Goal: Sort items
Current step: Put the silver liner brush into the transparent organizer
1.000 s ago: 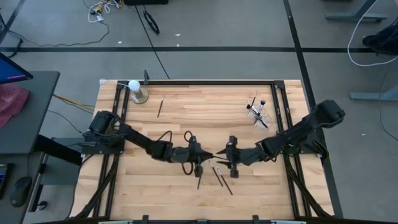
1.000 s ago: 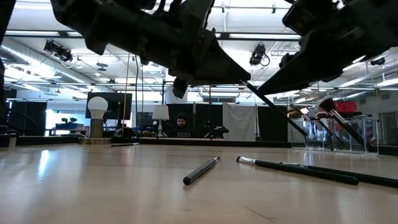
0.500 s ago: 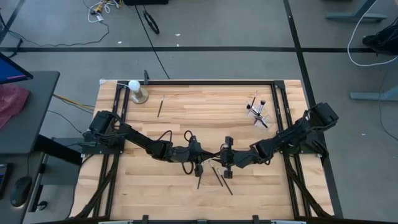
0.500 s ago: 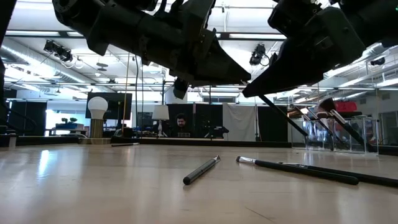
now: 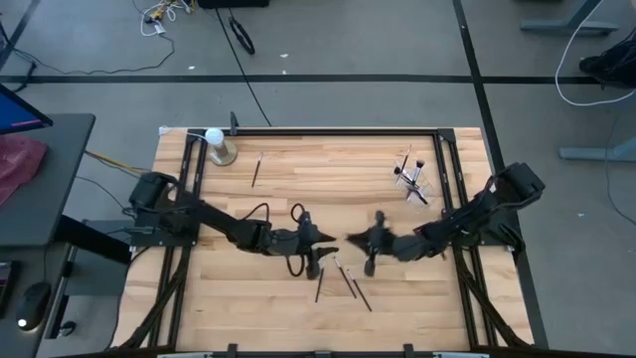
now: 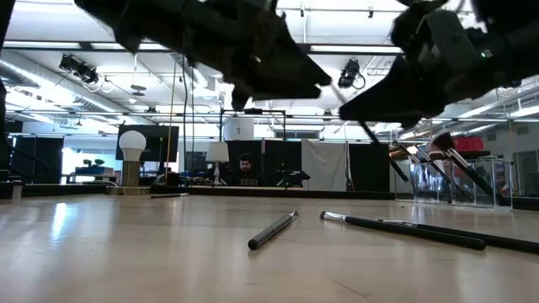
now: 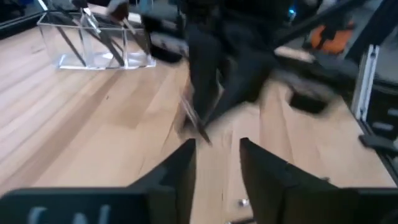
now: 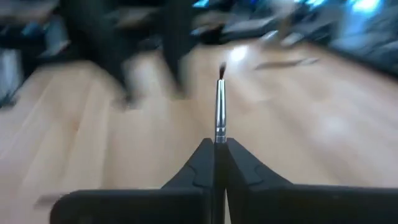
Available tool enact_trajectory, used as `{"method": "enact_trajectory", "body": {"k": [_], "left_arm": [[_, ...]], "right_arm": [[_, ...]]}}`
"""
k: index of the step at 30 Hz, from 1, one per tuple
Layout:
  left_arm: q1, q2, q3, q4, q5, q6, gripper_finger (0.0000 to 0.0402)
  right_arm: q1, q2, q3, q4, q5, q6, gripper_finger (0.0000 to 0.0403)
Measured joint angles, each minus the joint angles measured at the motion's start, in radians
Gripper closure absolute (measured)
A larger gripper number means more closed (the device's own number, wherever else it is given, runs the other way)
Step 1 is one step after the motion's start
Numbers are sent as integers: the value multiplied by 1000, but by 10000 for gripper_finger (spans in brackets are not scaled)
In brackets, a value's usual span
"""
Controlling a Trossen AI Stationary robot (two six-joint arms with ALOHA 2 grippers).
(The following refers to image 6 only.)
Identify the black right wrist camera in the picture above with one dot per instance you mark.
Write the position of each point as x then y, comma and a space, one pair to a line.
442, 35

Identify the person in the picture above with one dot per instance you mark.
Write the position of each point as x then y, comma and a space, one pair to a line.
245, 163

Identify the white backdrop cloth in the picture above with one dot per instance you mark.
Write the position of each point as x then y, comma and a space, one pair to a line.
324, 166

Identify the short black makeup brush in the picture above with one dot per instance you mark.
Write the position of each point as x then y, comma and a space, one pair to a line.
385, 153

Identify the white cylinder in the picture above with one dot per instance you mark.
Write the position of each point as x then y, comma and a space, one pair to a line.
238, 129

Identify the long black makeup brush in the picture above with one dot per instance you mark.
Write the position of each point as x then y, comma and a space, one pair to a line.
505, 242

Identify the white shade table lamp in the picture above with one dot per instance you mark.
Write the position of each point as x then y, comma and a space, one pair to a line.
217, 151

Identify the black stand device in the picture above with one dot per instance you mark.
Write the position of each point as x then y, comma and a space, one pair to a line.
295, 177

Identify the black partition panel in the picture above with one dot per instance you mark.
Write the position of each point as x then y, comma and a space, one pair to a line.
269, 162
368, 177
38, 160

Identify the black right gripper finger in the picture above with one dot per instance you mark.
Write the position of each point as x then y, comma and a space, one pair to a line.
400, 97
412, 123

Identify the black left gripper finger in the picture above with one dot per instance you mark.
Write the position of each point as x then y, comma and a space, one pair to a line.
282, 63
278, 94

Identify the black metal frame stand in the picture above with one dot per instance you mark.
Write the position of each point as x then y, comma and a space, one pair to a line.
269, 111

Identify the silver-ferrule makeup brush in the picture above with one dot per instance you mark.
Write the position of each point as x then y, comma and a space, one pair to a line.
421, 232

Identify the grey makeup pencil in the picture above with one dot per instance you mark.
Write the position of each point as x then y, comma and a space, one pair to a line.
269, 232

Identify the black wall monitor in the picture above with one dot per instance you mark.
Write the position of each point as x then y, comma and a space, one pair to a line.
164, 143

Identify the clear acrylic organizer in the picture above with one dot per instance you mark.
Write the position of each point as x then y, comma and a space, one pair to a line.
505, 185

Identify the red storage bins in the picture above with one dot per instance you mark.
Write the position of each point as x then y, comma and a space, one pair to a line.
469, 144

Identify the black aluminium table frame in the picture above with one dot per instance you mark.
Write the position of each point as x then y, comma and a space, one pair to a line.
295, 192

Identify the thin black eyeliner pencil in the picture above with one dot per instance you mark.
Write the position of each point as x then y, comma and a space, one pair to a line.
168, 195

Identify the white bulb lamp wooden base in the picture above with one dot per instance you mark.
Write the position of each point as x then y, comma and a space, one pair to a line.
132, 143

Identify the black ceiling camera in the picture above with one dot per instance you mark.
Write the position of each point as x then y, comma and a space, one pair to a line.
349, 73
78, 67

